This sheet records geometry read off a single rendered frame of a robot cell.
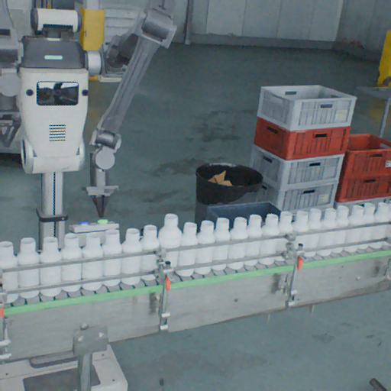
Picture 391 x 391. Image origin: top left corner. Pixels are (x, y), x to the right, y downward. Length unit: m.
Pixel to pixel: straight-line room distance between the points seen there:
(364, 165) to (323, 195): 0.48
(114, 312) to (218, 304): 0.35
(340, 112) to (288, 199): 0.74
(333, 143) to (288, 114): 0.50
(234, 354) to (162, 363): 0.39
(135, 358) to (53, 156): 1.30
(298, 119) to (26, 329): 2.77
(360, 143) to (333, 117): 0.99
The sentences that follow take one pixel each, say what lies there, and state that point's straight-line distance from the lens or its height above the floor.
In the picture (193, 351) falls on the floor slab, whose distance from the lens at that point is 3.01.
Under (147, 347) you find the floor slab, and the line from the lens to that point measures 3.01.
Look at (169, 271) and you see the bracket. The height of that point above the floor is 1.08.
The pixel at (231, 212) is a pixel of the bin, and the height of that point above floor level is 0.91.
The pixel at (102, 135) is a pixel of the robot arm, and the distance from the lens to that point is 1.69.
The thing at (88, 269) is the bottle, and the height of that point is 1.07.
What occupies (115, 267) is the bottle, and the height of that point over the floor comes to 1.06.
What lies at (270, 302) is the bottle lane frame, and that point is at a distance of 1.89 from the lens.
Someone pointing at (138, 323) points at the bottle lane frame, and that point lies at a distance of 1.69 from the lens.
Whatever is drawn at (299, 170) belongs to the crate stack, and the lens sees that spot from 4.10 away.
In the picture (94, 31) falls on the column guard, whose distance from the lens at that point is 9.13.
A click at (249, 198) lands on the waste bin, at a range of 3.51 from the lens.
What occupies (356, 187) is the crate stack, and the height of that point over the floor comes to 0.34.
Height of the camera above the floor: 1.88
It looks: 23 degrees down
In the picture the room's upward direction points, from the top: 6 degrees clockwise
